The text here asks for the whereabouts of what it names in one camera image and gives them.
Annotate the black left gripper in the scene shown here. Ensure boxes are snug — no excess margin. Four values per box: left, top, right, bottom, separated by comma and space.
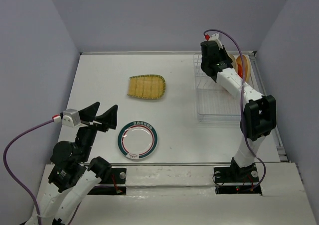
77, 101, 119, 160

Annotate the beige bird plate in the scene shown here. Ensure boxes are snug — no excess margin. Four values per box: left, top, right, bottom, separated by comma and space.
228, 54, 237, 69

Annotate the orange plate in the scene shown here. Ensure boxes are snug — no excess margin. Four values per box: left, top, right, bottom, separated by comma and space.
237, 64, 246, 78

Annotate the small beige plate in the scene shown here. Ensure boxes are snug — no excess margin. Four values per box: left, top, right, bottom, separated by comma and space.
236, 55, 251, 83

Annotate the green rimmed white plate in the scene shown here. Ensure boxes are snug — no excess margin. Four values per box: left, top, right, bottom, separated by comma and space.
117, 120, 159, 160

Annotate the woven bamboo tray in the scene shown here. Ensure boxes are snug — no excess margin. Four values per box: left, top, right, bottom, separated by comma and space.
127, 74, 166, 100

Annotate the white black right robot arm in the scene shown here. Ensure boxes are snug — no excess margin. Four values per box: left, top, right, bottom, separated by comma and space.
200, 40, 277, 183

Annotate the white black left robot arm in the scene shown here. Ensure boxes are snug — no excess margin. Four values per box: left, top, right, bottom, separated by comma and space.
26, 102, 118, 225

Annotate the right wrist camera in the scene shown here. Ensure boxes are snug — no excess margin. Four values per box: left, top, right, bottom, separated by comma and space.
205, 33, 223, 49

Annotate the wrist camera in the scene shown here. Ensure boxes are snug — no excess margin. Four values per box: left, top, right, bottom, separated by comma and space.
205, 33, 223, 49
60, 109, 81, 128

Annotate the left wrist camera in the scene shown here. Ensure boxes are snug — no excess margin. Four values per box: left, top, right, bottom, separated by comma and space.
60, 109, 81, 128

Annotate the white wire dish rack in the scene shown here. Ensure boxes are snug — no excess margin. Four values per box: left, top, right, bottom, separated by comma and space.
193, 53, 252, 123

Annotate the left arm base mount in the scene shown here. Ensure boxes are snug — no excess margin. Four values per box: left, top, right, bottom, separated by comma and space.
87, 167, 127, 196

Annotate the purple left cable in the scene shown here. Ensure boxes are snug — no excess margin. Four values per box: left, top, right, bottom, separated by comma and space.
3, 117, 63, 225

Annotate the purple cable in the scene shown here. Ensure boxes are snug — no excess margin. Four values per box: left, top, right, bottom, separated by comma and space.
203, 29, 267, 192
3, 117, 63, 225

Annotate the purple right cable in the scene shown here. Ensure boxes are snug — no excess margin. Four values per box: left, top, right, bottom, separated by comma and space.
203, 29, 267, 192

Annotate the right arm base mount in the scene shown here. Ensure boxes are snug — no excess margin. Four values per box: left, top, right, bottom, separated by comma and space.
212, 165, 262, 195

